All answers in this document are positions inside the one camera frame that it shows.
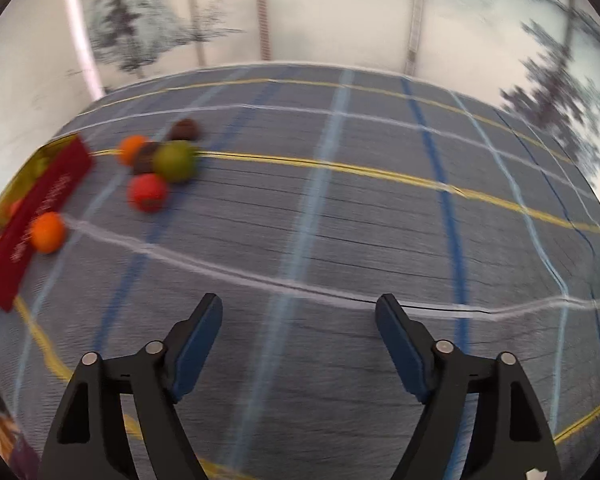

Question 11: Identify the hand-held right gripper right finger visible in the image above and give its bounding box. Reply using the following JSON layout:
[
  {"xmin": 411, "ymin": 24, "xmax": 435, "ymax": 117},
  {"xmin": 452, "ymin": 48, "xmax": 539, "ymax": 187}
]
[{"xmin": 375, "ymin": 293, "xmax": 563, "ymax": 480}]

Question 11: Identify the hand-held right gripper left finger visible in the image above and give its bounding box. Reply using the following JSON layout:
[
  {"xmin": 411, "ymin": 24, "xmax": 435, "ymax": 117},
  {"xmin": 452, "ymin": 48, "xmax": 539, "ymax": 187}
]
[{"xmin": 37, "ymin": 293, "xmax": 224, "ymax": 480}]

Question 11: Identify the red fruit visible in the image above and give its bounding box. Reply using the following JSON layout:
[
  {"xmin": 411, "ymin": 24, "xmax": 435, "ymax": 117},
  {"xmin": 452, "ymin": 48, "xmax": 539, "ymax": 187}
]
[{"xmin": 128, "ymin": 173, "xmax": 170, "ymax": 213}]

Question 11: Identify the green fruit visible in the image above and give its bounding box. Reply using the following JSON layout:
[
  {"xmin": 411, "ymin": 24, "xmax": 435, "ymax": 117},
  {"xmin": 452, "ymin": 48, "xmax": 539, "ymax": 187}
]
[{"xmin": 153, "ymin": 140, "xmax": 198, "ymax": 184}]

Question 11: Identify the orange tangerine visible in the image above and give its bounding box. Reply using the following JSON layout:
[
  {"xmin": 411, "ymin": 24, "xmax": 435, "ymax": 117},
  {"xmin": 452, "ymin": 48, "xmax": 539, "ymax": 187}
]
[
  {"xmin": 30, "ymin": 212, "xmax": 67, "ymax": 255},
  {"xmin": 118, "ymin": 135, "xmax": 150, "ymax": 166}
]

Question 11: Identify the dark brown fruit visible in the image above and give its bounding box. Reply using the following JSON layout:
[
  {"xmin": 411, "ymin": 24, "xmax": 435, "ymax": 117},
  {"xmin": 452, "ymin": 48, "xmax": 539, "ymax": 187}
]
[
  {"xmin": 132, "ymin": 142, "xmax": 161, "ymax": 176},
  {"xmin": 170, "ymin": 118, "xmax": 202, "ymax": 142}
]

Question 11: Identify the red and gold tin box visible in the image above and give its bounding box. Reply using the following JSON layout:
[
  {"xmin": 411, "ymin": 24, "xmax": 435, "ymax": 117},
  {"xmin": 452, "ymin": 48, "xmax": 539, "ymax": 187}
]
[{"xmin": 0, "ymin": 134, "xmax": 94, "ymax": 312}]

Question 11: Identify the blue plaid tablecloth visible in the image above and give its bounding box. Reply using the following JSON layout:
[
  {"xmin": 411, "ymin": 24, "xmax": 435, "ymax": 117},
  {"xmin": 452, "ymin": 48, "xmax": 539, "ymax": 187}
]
[{"xmin": 0, "ymin": 62, "xmax": 600, "ymax": 480}]

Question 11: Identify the painted folding screen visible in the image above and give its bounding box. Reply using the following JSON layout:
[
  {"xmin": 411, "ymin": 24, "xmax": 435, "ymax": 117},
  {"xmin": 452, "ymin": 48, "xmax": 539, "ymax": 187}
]
[{"xmin": 75, "ymin": 0, "xmax": 600, "ymax": 181}]

